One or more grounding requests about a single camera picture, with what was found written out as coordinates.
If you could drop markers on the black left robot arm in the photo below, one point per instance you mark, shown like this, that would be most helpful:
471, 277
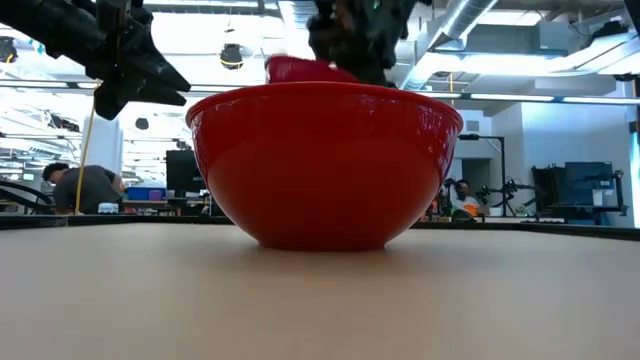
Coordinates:
45, 22

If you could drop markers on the long ceiling light strip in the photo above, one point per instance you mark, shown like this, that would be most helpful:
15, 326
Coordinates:
220, 88
525, 97

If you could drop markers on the small white box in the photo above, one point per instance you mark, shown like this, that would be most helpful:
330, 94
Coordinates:
108, 208

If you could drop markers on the black ceiling dome camera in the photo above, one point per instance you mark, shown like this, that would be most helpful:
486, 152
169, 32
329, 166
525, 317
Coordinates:
231, 57

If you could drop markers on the small black ceiling dome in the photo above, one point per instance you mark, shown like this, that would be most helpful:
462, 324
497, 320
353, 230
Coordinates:
141, 123

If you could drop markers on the small red bowl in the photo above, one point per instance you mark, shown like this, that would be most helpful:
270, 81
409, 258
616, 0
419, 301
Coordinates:
300, 71

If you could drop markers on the large red bowl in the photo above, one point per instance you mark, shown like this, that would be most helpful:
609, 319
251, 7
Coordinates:
325, 170

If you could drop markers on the large silver air duct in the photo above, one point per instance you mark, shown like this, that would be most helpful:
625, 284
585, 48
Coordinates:
450, 35

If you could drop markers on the person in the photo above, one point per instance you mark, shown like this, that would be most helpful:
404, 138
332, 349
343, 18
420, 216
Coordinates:
87, 190
465, 200

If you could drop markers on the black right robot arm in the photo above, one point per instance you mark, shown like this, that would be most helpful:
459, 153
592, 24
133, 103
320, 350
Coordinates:
634, 12

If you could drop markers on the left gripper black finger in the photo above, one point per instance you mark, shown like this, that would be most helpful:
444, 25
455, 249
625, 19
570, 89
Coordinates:
160, 75
112, 100

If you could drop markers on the blue storage bin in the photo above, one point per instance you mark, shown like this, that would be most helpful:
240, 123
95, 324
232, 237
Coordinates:
145, 193

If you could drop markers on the black pole stand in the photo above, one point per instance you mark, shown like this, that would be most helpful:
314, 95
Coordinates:
492, 137

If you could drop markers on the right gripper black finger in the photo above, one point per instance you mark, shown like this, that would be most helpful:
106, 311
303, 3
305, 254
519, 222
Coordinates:
372, 62
334, 50

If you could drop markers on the corrugated silver air duct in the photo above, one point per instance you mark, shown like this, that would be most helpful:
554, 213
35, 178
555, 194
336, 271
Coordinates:
297, 30

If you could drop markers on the black hanging device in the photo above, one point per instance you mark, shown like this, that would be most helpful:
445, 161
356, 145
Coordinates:
7, 50

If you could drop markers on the black cart with blue panel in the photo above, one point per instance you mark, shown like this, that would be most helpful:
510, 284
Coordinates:
585, 190

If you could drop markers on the black tripod rig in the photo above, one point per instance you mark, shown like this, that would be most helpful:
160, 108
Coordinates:
507, 190

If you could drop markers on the black monitor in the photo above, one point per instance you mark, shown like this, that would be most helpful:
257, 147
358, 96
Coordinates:
184, 172

